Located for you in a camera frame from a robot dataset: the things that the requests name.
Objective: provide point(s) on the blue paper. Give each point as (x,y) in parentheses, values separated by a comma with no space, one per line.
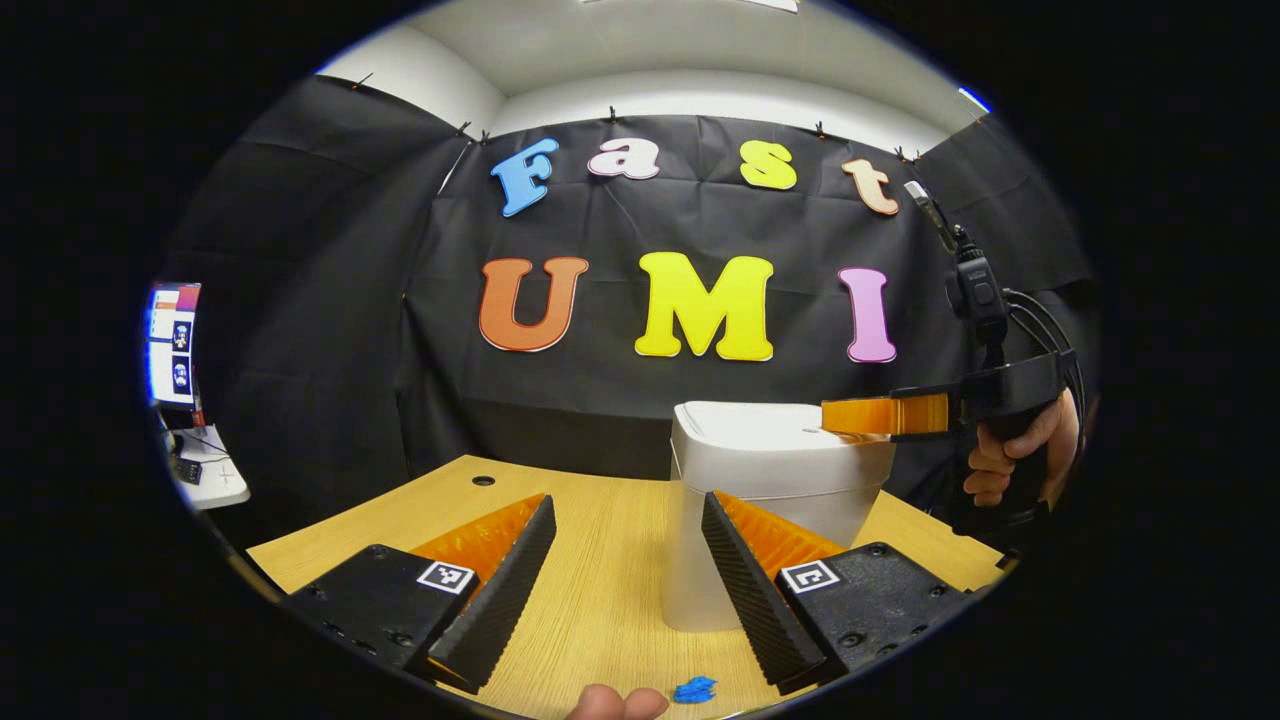
(695,690)

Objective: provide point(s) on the white desktop garbage bin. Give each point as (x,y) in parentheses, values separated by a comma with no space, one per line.
(780,470)

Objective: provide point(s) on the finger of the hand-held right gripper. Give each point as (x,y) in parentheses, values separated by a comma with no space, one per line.
(885,415)

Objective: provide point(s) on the small black device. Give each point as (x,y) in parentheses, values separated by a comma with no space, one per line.
(188,470)

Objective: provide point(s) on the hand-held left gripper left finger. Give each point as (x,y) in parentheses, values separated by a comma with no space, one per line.
(495,600)

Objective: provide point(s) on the white side table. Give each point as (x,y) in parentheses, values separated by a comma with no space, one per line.
(220,480)

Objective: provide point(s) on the computer monitor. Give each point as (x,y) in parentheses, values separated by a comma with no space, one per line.
(175,345)

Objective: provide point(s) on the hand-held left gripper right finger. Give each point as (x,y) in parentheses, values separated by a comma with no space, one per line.
(755,600)

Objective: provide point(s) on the long ceiling light panel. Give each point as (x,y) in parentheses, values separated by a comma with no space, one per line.
(770,4)

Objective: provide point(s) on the wooden desktop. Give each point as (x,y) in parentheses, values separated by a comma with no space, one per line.
(610,560)

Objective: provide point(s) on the small ceiling light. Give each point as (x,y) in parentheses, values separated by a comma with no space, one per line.
(974,100)

